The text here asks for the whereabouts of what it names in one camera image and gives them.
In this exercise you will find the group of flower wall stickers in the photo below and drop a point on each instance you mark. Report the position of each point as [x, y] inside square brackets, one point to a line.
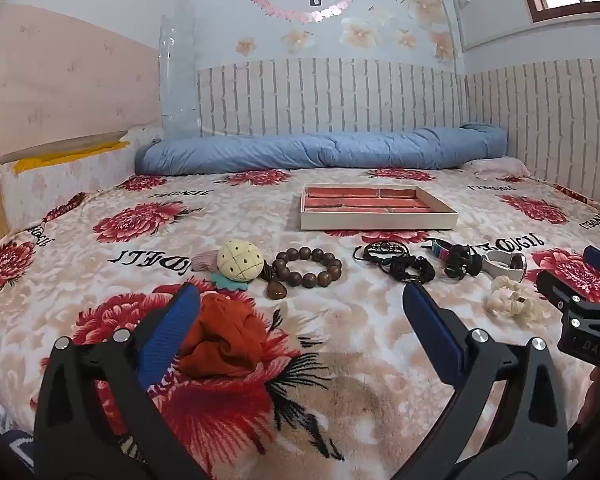
[362, 32]

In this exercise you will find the black scrunchie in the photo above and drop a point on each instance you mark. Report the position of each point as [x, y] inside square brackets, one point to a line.
[412, 271]

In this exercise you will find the yellow cloth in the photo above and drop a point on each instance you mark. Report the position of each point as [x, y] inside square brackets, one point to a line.
[65, 157]

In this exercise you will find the black claw hair clip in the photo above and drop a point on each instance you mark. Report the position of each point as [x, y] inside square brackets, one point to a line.
[462, 262]

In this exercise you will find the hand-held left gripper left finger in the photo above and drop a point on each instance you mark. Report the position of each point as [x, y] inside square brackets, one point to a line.
[170, 330]

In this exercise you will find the cream pineapple plush hair clip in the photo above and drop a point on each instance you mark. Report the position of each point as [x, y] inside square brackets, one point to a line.
[237, 260]

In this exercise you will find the pink pillow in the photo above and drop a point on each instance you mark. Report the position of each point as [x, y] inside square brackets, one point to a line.
[497, 166]

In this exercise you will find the cream scrunchie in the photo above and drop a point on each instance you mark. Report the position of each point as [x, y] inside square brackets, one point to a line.
[512, 300]

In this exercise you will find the rolled blue quilt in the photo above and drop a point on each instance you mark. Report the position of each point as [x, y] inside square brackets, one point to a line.
[330, 152]

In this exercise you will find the floral printed blanket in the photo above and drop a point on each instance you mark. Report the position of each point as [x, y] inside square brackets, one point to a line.
[340, 320]

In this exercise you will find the rainbow beaded banana hair clip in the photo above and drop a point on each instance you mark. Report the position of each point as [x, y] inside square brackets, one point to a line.
[437, 249]

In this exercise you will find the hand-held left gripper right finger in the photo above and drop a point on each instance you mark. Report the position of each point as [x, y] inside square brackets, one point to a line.
[430, 321]

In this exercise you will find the orange scrunchie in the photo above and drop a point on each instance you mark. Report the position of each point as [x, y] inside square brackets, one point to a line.
[225, 335]

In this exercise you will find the white tray with brick lining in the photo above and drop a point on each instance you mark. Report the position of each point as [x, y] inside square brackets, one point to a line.
[375, 207]

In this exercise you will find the small brown hair clip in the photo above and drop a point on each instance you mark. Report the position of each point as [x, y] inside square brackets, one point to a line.
[277, 291]

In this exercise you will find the clear plastic roll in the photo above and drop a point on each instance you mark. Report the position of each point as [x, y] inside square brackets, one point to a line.
[179, 75]

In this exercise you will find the white wrist watch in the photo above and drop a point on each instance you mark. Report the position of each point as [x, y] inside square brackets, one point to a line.
[505, 262]

